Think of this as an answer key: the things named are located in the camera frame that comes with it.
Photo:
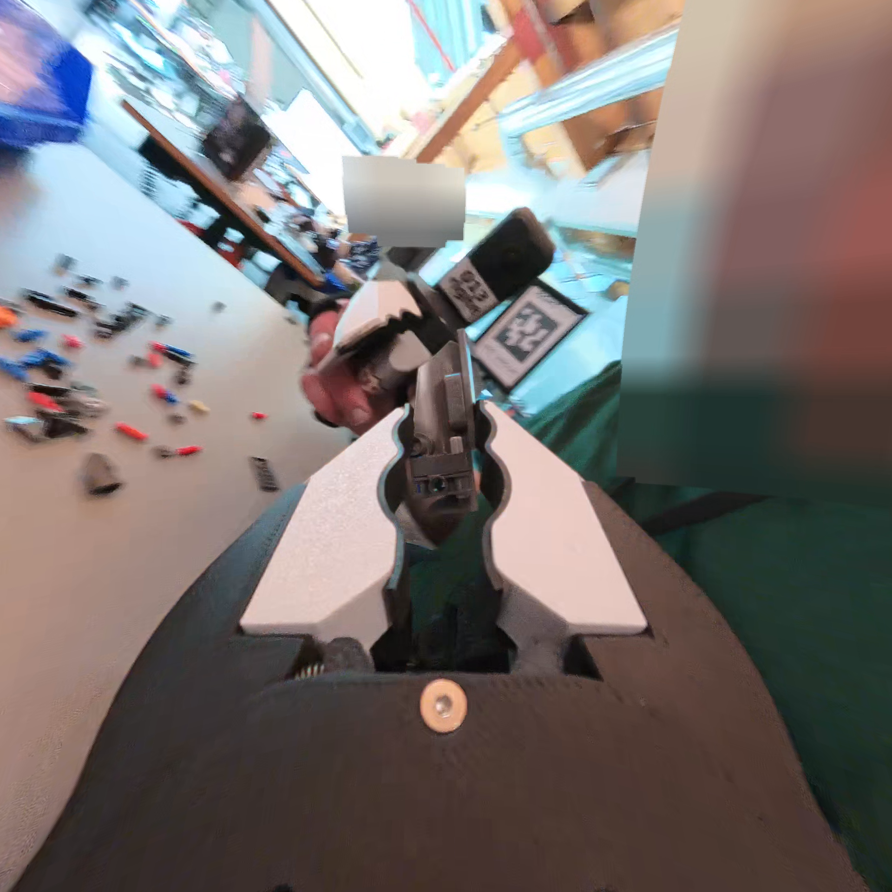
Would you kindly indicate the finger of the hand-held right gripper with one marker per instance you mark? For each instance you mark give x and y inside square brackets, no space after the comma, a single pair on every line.
[373,317]
[411,359]

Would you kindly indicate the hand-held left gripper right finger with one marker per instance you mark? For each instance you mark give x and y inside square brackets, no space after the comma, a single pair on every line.
[557,550]

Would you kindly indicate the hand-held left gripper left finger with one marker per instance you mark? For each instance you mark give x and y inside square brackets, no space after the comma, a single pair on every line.
[327,550]

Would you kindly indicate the grey lego panel assembly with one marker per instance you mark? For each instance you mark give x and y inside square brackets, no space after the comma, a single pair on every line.
[442,411]

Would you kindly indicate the small lego pieces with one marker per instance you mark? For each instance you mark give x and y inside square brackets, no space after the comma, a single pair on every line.
[45,402]

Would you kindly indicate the dark grey three-stud lego plate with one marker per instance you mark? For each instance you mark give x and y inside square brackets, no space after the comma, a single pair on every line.
[265,474]

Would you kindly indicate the black lego cone piece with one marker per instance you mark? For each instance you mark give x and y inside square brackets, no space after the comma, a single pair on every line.
[102,475]

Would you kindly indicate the orange lego piece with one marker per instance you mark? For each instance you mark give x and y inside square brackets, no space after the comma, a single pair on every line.
[5,317]

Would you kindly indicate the person's right hand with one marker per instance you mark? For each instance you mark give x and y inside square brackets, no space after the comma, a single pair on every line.
[334,401]

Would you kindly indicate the framed marker sign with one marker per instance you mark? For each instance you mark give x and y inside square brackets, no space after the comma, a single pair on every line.
[529,331]

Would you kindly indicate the background wooden desk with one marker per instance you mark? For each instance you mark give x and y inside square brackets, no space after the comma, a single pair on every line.
[230,198]

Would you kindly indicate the black office chair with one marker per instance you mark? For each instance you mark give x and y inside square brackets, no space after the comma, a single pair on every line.
[237,143]

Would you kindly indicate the blue plastic bin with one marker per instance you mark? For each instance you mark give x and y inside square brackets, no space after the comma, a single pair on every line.
[56,104]

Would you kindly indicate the silver air duct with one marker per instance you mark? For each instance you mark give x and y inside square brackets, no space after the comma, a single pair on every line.
[592,76]

